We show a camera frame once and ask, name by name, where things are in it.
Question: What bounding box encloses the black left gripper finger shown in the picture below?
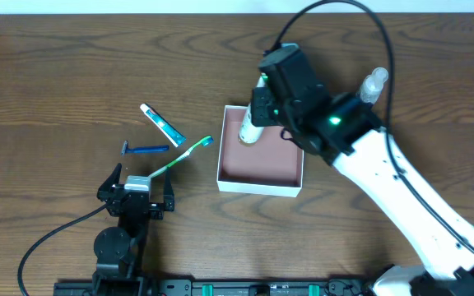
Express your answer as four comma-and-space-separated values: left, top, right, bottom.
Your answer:
163, 170, 174, 211
96, 163, 122, 201

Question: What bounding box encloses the small toothpaste tube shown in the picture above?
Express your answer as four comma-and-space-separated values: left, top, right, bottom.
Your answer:
140, 104, 187, 147

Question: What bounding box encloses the white conical tube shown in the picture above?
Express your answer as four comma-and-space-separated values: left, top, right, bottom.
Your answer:
237, 76, 267, 146

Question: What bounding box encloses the clear bottle with blue liquid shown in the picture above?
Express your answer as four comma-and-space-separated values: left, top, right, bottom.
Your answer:
357, 67, 388, 104

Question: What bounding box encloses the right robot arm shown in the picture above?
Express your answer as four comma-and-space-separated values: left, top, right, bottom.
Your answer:
251, 45, 474, 295

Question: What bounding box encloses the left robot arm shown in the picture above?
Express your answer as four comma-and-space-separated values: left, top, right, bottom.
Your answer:
90, 164, 174, 296

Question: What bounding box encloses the blue disposable razor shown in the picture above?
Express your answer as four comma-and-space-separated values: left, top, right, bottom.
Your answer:
121, 141, 170, 155

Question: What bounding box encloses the green white toothbrush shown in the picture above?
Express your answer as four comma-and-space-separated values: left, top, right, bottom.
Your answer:
148, 136, 214, 179

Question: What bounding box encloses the white box with pink interior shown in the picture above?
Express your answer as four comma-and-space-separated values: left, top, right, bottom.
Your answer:
216, 105, 304, 197

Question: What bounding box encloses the left black cable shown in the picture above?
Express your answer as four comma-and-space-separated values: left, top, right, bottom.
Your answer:
16, 203, 110, 296

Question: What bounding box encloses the black cable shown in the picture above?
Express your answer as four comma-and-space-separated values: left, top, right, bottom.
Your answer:
270, 0, 474, 275
16, 203, 110, 296

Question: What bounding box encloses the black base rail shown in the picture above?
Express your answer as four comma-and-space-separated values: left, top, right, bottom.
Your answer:
53, 277, 372, 296

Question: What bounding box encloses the right black cable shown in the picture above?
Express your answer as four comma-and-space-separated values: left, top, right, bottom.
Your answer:
270, 0, 474, 275

